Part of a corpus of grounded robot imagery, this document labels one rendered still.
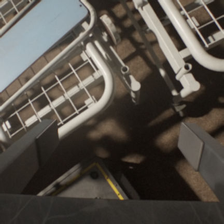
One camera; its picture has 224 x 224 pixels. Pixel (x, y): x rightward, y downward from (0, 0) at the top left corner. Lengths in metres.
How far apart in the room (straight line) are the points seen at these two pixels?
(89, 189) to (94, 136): 0.38
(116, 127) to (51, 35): 0.66
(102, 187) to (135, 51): 0.88
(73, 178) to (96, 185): 0.12
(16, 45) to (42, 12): 0.17
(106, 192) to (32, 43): 0.73
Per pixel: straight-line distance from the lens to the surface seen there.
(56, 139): 0.17
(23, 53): 0.77
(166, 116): 1.10
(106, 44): 0.73
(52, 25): 0.76
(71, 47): 0.68
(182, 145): 0.17
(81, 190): 0.89
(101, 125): 1.10
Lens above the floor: 1.08
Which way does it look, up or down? 79 degrees down
